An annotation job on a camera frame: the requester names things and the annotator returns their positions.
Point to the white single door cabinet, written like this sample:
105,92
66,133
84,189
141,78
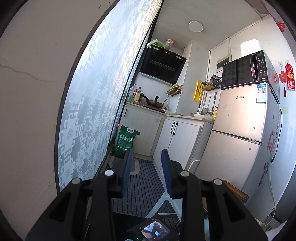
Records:
143,129

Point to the red paper wall decoration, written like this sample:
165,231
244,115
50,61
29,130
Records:
281,27

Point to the black microwave oven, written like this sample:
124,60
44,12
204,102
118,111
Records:
238,73

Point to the yellow cooking oil bottle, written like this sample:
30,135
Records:
137,97

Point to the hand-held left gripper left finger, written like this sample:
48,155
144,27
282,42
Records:
127,171

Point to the black range hood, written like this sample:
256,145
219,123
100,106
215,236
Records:
161,64

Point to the white wall electrical box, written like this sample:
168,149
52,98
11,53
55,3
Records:
223,64

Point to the black frying pan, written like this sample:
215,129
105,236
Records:
155,103

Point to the round ceiling light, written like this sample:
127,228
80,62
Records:
195,26

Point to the clear ribbed plastic container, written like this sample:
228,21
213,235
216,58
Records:
170,44

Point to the large clear water bottle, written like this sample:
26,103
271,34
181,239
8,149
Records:
131,93

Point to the metal ladle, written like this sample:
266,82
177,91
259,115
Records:
210,111

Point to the white double door cabinet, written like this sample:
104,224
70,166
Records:
182,141

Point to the green rice bag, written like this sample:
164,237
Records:
124,143

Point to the white cylindrical container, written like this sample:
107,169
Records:
249,47

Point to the grey oval floor mat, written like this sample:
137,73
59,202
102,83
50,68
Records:
135,168

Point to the yellow sticky note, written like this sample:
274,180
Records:
285,110

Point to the black induction cooker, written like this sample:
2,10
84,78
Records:
153,109

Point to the white two-door refrigerator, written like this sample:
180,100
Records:
238,120

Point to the red flower tassel ornament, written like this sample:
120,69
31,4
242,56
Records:
282,76

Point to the brown wooden tray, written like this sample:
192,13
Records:
240,195

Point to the red rectangular hanging ornament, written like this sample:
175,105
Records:
290,77

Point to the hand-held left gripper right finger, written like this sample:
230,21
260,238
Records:
167,176

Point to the light blue plastic stool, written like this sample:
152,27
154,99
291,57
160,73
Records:
175,206

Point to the wall-mounted spice rack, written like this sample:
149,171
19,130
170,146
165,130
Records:
174,90

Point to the patterned frosted glass door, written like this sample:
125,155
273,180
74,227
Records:
99,104

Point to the small yellow bottle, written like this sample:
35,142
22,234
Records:
214,114

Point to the green cardboard box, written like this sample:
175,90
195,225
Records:
156,44

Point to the metal skimmer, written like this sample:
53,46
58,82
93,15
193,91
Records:
204,111

